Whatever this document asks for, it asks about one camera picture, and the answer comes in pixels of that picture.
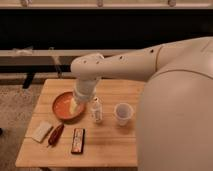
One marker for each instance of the clear plastic bottle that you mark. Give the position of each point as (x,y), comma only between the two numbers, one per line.
(96,110)

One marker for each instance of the red chili pepper toy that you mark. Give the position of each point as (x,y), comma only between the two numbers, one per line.
(55,135)

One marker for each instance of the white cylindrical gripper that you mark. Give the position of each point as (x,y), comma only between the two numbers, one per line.
(84,91)

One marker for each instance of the translucent plastic cup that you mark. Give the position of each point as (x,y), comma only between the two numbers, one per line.
(123,113)

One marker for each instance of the orange bowl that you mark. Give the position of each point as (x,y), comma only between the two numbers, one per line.
(61,107)

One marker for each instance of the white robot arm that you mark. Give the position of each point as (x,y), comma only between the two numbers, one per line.
(174,120)

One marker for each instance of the white sponge block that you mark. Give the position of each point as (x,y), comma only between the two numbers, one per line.
(41,131)

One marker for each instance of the wooden bench rail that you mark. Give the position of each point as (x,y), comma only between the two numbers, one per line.
(48,57)

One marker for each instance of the dark chocolate bar package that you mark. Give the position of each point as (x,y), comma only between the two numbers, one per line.
(78,141)

